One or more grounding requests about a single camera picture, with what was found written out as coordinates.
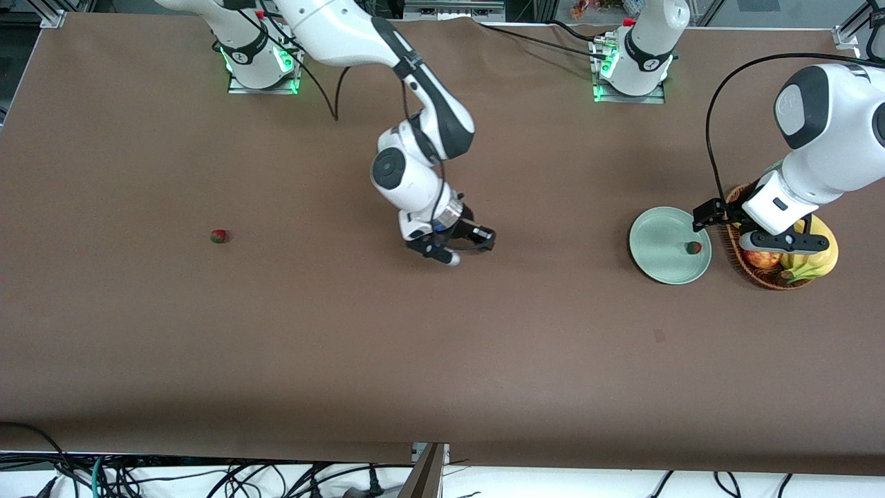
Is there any grey metal box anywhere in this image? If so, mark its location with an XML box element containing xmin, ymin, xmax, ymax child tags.
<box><xmin>403</xmin><ymin>0</ymin><xmax>507</xmax><ymax>21</ymax></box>

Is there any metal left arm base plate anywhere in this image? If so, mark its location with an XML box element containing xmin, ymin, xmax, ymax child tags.
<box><xmin>593</xmin><ymin>38</ymin><xmax>666</xmax><ymax>104</ymax></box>

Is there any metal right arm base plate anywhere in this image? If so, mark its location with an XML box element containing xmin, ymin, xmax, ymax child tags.
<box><xmin>228</xmin><ymin>31</ymin><xmax>305</xmax><ymax>95</ymax></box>

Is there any pale green round plate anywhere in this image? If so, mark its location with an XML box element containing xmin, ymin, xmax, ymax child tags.
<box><xmin>628</xmin><ymin>206</ymin><xmax>713</xmax><ymax>286</ymax></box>

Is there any aluminium frame post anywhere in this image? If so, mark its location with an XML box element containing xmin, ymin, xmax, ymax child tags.
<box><xmin>398</xmin><ymin>441</ymin><xmax>450</xmax><ymax>498</ymax></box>

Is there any brown wicker basket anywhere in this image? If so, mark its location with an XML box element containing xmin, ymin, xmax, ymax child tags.
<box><xmin>723</xmin><ymin>183</ymin><xmax>827</xmax><ymax>291</ymax></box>

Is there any large yellow banana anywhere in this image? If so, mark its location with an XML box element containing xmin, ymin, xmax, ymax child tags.
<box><xmin>785</xmin><ymin>214</ymin><xmax>839</xmax><ymax>284</ymax></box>

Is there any brown table cover mat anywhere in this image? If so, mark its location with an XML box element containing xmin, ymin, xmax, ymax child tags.
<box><xmin>0</xmin><ymin>12</ymin><xmax>885</xmax><ymax>477</ymax></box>

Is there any black cable lying on mat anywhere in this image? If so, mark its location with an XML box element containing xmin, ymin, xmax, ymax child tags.
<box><xmin>474</xmin><ymin>19</ymin><xmax>613</xmax><ymax>63</ymax></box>

